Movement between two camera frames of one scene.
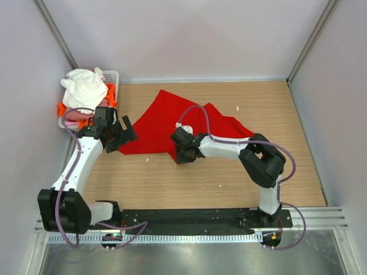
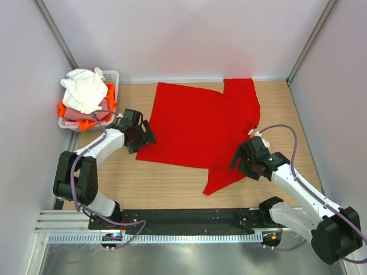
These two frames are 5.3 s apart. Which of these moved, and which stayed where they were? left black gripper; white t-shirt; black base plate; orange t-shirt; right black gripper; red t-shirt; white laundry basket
Moved: right black gripper; red t-shirt; left black gripper
Stayed: orange t-shirt; black base plate; white laundry basket; white t-shirt
